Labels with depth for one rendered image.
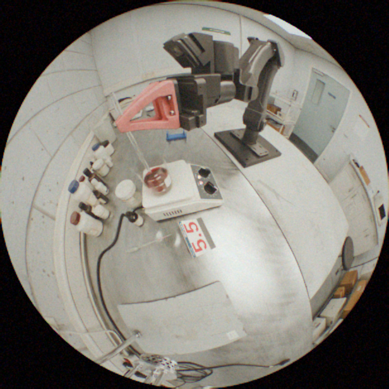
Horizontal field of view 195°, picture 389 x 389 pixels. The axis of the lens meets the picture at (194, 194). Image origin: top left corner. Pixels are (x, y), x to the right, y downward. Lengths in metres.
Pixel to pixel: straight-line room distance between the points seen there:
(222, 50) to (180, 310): 0.49
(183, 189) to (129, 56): 1.63
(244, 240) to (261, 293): 0.15
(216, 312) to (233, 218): 0.25
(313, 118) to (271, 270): 2.98
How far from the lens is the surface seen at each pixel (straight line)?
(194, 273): 0.30
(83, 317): 0.47
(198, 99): 0.16
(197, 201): 0.26
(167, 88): 0.15
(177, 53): 0.19
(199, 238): 0.28
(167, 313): 0.34
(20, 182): 0.50
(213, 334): 0.36
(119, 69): 1.68
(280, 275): 0.37
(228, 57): 0.23
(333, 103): 3.02
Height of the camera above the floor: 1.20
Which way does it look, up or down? 60 degrees down
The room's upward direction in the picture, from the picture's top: 6 degrees counter-clockwise
